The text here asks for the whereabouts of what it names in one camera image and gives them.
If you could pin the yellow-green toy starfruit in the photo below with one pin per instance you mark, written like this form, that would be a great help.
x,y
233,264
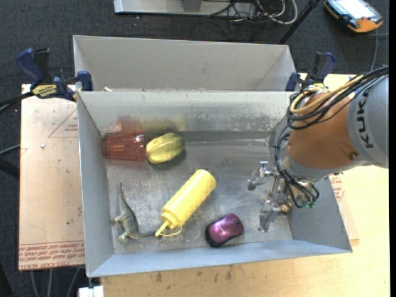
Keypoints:
x,y
165,148

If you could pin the brown cardboard board, red print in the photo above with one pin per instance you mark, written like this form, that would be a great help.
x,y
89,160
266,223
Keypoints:
x,y
49,178

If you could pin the purple computer mouse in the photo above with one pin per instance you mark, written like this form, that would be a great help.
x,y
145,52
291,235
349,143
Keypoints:
x,y
224,229

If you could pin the grey toy dinosaur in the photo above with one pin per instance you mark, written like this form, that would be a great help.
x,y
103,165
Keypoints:
x,y
128,218

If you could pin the grey metal bin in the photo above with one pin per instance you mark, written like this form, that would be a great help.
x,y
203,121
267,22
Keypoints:
x,y
235,166

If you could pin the yellow squeeze bottle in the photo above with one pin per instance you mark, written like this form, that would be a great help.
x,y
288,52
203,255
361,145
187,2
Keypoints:
x,y
188,196

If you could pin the red clear plastic cup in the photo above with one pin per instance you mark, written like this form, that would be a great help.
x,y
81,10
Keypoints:
x,y
123,147

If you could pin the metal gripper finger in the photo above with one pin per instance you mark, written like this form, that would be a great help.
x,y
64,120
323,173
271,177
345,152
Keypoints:
x,y
263,175
266,215

